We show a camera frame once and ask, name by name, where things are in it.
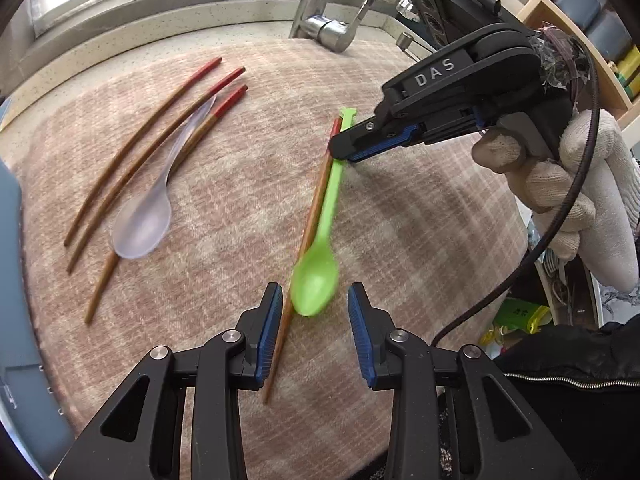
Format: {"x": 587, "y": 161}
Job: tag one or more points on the wooden shelf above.
{"x": 550, "y": 15}

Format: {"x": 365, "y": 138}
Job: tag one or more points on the green plastic spoon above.
{"x": 315, "y": 280}

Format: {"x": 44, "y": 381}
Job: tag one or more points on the pink plaid cloth mat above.
{"x": 225, "y": 185}

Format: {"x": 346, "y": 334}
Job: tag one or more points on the steel faucet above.
{"x": 325, "y": 25}

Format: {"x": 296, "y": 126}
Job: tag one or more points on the red-tipped wooden chopstick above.
{"x": 206, "y": 67}
{"x": 316, "y": 200}
{"x": 232, "y": 97}
{"x": 230, "y": 76}

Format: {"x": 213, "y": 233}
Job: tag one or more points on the translucent plastic spoon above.
{"x": 142, "y": 227}

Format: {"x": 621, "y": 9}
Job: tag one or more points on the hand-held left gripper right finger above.
{"x": 361, "y": 335}

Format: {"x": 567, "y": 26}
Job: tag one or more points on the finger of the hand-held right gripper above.
{"x": 370, "y": 142}

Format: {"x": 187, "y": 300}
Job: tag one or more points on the metal sink knob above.
{"x": 405, "y": 39}

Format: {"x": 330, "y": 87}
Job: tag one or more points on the person's right hand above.
{"x": 600, "y": 185}

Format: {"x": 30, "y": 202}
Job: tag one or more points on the green packet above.
{"x": 520, "y": 315}

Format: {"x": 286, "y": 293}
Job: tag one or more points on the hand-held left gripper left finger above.
{"x": 267, "y": 330}

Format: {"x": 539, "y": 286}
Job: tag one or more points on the blue plastic basket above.
{"x": 25, "y": 360}

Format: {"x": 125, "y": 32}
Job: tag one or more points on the black jacket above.
{"x": 575, "y": 410}

